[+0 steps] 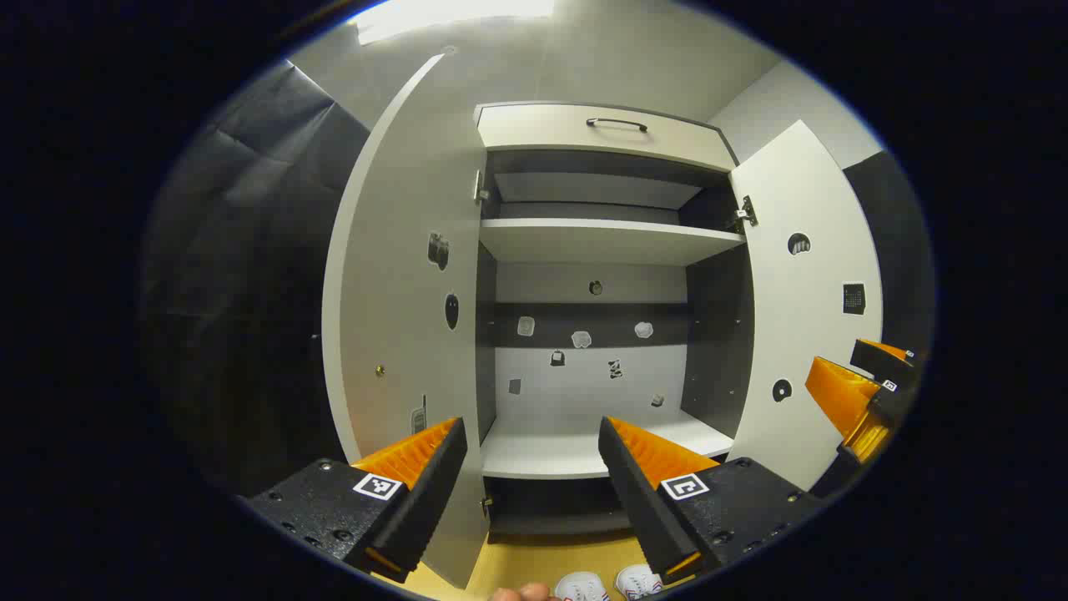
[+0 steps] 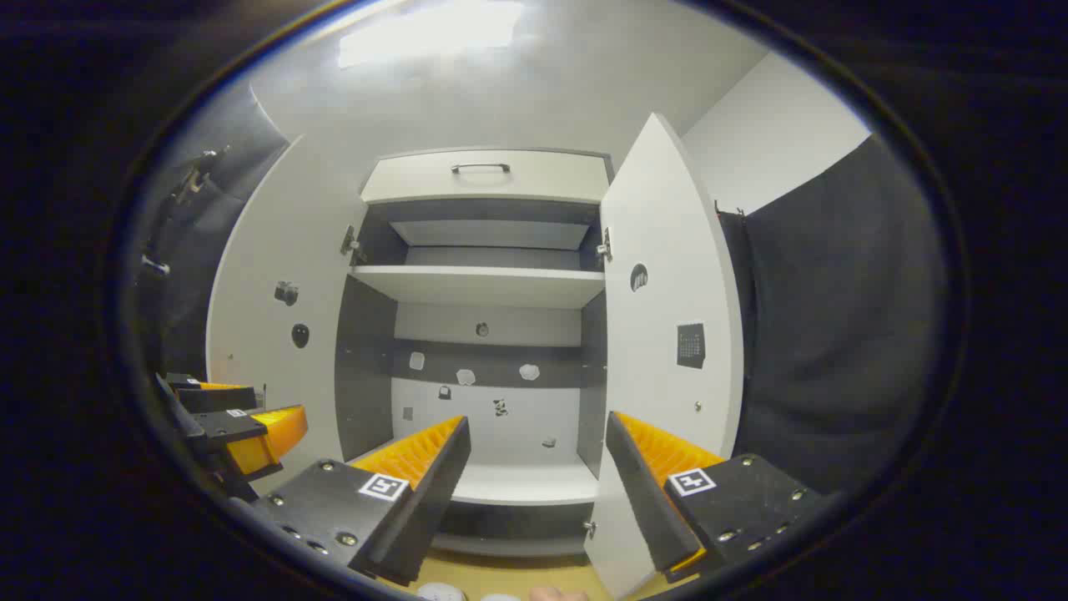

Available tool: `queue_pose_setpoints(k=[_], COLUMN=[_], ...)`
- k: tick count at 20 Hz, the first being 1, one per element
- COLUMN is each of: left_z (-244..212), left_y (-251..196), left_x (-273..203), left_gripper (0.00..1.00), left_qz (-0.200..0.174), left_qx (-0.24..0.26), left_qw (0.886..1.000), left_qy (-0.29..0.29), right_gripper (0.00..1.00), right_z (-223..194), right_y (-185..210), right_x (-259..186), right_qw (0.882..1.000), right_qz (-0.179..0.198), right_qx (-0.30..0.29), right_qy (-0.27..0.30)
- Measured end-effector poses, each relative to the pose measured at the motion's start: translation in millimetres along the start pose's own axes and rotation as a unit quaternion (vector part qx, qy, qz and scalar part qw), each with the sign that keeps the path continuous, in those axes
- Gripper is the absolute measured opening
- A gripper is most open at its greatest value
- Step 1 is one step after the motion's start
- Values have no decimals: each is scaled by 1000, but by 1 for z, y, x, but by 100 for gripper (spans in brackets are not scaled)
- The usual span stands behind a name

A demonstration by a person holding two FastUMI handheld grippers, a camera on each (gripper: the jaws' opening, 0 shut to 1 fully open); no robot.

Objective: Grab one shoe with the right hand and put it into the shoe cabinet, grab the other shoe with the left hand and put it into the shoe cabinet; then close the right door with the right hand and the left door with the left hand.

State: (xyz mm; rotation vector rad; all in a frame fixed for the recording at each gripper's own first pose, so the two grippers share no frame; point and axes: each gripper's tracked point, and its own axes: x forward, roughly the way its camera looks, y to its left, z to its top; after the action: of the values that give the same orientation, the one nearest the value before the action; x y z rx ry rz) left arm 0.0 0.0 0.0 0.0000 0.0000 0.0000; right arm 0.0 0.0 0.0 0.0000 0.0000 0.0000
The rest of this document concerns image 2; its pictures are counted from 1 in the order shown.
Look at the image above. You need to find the white shoe cabinet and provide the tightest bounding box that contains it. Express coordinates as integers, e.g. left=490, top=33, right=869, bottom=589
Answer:
left=334, top=146, right=617, bottom=558

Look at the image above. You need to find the white cabinet drawer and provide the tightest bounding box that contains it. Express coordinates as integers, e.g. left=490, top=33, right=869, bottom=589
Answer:
left=360, top=149, right=615, bottom=206

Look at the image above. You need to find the white cabinet door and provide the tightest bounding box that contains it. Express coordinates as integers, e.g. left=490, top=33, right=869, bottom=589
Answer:
left=204, top=134, right=370, bottom=495
left=583, top=113, right=745, bottom=600

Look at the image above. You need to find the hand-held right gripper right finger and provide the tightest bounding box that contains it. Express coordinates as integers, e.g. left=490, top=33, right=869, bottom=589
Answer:
left=605, top=411, right=824, bottom=583

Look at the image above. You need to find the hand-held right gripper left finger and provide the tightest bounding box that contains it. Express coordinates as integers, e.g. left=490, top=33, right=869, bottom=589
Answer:
left=249, top=415, right=473, bottom=587

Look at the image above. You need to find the black backdrop cloth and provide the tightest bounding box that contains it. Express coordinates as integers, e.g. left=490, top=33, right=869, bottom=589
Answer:
left=716, top=134, right=949, bottom=498

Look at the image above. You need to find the white cabinet shelf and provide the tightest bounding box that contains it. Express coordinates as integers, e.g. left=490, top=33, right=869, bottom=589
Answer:
left=350, top=265, right=607, bottom=311

